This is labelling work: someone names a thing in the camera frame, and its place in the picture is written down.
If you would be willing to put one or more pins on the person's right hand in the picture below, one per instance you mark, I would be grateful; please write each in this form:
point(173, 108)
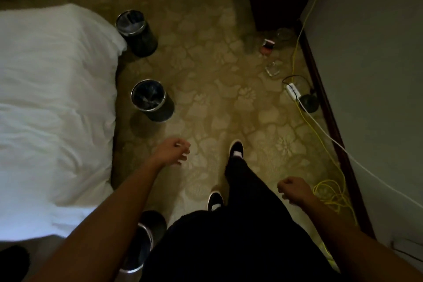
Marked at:
point(296, 190)

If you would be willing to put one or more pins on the person's left hand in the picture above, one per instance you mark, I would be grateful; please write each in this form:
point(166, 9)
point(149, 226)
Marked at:
point(170, 152)

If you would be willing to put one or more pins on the person's right fingers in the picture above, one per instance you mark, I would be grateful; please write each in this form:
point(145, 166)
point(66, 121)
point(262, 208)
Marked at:
point(284, 189)

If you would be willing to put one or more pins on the person's left fingers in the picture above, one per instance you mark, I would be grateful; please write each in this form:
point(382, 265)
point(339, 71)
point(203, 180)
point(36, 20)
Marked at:
point(182, 152)

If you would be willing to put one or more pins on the person's left forearm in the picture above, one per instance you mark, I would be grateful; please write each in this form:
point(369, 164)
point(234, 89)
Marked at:
point(105, 222)

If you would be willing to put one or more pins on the person's right forearm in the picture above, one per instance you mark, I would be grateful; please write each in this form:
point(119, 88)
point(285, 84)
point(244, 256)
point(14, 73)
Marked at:
point(347, 245)

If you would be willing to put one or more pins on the person's right shoe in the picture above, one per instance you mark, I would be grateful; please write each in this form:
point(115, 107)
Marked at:
point(236, 148)

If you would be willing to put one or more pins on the person's shoe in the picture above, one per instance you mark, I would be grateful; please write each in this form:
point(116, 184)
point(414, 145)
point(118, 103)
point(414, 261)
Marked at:
point(215, 199)
point(236, 148)

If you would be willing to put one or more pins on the person's left shoe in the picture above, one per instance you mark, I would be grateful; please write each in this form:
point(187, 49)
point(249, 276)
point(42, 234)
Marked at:
point(215, 199)

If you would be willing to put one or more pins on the black round waste bin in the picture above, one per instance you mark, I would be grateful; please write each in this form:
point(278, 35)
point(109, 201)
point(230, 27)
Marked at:
point(153, 101)
point(140, 247)
point(138, 35)

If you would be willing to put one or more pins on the person's black trousers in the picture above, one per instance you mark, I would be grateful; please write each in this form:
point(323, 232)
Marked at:
point(244, 235)

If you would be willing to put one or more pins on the dark wooden baseboard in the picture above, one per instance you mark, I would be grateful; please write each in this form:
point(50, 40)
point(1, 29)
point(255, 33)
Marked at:
point(333, 133)

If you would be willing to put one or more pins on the black round adapter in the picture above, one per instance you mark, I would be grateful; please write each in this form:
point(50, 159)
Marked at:
point(310, 103)

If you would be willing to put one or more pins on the white power strip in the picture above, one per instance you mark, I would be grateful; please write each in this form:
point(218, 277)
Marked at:
point(292, 91)

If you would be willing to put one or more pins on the clear glass ashtray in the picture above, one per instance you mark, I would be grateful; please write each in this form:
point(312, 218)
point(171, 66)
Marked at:
point(273, 68)

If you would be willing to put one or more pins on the small red label packet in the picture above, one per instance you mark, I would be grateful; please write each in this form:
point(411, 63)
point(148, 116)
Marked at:
point(267, 46)

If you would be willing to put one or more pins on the bed with white duvet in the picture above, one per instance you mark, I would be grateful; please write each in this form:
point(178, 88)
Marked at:
point(53, 113)

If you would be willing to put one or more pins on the clear glass cup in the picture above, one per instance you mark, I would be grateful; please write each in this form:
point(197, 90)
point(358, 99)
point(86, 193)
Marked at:
point(284, 34)

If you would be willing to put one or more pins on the black rounded object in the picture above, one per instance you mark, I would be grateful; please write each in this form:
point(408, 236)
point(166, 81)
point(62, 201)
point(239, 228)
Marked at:
point(13, 265)

